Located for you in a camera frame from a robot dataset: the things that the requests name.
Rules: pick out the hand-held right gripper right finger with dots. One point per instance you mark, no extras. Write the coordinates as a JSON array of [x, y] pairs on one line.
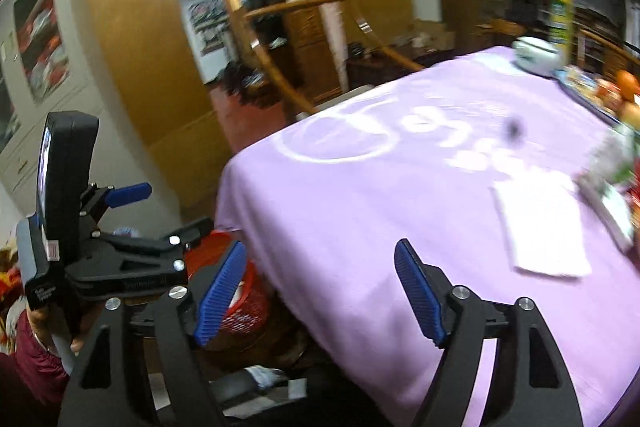
[[420, 297]]

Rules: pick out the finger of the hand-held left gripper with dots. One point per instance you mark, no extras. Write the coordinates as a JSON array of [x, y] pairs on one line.
[[127, 195], [150, 244]]

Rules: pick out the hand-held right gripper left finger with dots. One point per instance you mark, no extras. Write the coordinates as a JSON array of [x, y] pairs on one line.
[[220, 294]]

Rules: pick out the red plastic mesh basket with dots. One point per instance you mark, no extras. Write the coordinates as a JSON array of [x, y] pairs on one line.
[[245, 302]]

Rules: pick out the white medicine box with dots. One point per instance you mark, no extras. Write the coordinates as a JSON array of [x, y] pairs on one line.
[[617, 217]]

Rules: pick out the silver foil wrapper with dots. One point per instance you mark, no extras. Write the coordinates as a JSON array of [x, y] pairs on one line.
[[600, 162]]

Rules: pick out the person's left forearm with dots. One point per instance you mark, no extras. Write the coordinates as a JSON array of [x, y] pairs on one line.
[[30, 367]]

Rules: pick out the person's left hand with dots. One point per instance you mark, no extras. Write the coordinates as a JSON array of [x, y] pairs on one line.
[[40, 322]]

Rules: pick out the purple tablecloth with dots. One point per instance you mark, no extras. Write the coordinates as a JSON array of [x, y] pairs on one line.
[[375, 207]]

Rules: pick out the wooden door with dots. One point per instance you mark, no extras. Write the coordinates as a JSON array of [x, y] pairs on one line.
[[140, 57]]

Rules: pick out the wooden drawer cabinet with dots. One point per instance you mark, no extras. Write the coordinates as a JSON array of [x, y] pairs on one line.
[[310, 42]]

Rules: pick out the wooden round-back chair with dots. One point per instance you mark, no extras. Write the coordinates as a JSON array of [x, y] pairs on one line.
[[295, 5]]

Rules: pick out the blue tray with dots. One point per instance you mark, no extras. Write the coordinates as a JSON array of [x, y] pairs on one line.
[[585, 93]]

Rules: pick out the white ceramic jar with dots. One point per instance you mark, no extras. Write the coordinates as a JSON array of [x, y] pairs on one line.
[[537, 54]]

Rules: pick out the orange fruit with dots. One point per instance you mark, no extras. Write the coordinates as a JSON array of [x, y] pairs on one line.
[[627, 84]]

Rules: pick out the dark wooden shelf unit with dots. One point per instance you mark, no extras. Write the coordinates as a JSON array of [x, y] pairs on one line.
[[595, 32]]

